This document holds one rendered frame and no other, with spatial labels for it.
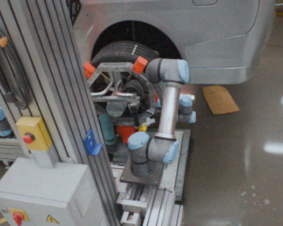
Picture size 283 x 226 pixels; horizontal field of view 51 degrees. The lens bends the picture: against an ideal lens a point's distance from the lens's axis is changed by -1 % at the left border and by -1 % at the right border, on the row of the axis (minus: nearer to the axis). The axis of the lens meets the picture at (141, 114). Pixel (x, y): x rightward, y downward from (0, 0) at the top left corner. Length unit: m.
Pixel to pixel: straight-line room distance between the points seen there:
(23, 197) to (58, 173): 0.15
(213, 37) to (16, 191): 1.69
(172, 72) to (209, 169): 1.45
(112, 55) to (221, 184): 1.41
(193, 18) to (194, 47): 0.23
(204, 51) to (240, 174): 1.13
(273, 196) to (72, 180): 1.85
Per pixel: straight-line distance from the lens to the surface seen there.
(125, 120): 2.41
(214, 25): 2.27
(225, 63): 2.40
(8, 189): 1.28
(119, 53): 2.17
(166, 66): 1.54
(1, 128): 1.84
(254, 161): 2.91
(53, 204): 1.14
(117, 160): 2.76
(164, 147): 1.51
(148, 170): 1.67
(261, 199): 2.63
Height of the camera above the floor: 2.07
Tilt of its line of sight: 37 degrees down
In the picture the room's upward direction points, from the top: 9 degrees counter-clockwise
